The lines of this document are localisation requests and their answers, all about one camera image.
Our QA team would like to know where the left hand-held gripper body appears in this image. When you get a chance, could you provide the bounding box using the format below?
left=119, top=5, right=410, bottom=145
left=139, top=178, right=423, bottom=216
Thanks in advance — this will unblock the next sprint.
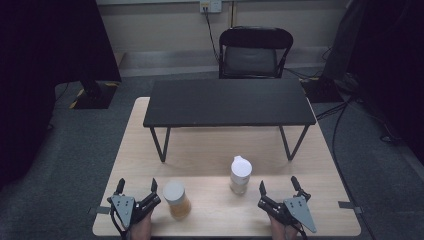
left=106, top=191, right=162, bottom=231

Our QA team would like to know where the black floor cable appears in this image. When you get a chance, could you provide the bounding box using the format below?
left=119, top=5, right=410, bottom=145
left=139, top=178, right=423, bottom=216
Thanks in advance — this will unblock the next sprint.
left=315, top=96, right=378, bottom=240

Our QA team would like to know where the black curtain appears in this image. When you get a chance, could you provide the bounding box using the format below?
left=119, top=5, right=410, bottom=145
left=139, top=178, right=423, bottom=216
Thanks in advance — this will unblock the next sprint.
left=0, top=0, right=122, bottom=191

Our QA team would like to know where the black socket cable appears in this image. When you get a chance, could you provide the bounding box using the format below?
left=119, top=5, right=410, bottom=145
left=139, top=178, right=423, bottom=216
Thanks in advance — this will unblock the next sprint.
left=203, top=7, right=221, bottom=64

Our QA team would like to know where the dark hanging cloth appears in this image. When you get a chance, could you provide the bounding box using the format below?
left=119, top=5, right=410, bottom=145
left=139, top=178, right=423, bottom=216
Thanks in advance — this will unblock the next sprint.
left=321, top=0, right=369, bottom=82

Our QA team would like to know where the hand-held gripper cable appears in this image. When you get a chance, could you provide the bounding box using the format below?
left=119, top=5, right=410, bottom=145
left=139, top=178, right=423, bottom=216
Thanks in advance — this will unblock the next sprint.
left=290, top=222, right=309, bottom=240
left=109, top=203, right=129, bottom=240

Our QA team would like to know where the left hand-held gripper cable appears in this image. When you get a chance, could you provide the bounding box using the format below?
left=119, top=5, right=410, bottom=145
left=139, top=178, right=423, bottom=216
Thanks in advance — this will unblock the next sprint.
left=109, top=203, right=129, bottom=240

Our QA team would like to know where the black folding chair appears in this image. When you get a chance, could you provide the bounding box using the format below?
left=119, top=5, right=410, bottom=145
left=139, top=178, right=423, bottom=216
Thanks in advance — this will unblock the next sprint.
left=218, top=26, right=295, bottom=80

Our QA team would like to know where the person's left hand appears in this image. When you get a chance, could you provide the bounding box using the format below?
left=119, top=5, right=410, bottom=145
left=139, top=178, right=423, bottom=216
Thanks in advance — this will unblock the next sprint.
left=128, top=211, right=154, bottom=240

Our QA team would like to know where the black low shelf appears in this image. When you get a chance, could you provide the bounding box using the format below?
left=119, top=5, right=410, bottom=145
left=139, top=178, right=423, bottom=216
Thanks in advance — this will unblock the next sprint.
left=142, top=78, right=317, bottom=164

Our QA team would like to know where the right hand-held gripper cable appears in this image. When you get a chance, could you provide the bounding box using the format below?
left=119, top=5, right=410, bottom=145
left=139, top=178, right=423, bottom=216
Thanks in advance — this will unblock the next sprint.
left=290, top=222, right=309, bottom=240

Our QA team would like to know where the person's right hand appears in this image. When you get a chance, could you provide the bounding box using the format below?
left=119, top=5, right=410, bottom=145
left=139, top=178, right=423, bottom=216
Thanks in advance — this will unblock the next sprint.
left=268, top=215, right=300, bottom=240

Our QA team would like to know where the white clear bottle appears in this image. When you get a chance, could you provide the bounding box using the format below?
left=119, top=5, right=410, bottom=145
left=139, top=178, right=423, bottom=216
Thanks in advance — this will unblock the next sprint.
left=229, top=155, right=253, bottom=196

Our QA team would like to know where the jar with orange contents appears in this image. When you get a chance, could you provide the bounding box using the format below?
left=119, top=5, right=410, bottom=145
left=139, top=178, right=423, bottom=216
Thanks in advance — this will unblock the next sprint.
left=162, top=180, right=193, bottom=221

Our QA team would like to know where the black stand base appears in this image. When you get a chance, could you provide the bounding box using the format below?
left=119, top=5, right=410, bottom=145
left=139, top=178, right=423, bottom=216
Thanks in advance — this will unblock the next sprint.
left=301, top=77, right=344, bottom=104
left=69, top=79, right=120, bottom=110

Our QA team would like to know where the white wall socket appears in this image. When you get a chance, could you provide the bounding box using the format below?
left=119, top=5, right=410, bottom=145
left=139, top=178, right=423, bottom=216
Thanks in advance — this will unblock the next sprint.
left=199, top=0, right=223, bottom=14

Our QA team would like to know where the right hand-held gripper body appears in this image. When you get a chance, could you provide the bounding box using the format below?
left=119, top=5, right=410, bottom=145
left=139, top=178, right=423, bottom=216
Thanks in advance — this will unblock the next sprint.
left=257, top=191, right=318, bottom=234

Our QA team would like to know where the grey tape strip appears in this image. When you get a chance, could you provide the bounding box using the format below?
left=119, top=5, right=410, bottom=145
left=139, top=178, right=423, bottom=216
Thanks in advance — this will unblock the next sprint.
left=87, top=205, right=111, bottom=216
left=337, top=200, right=364, bottom=215

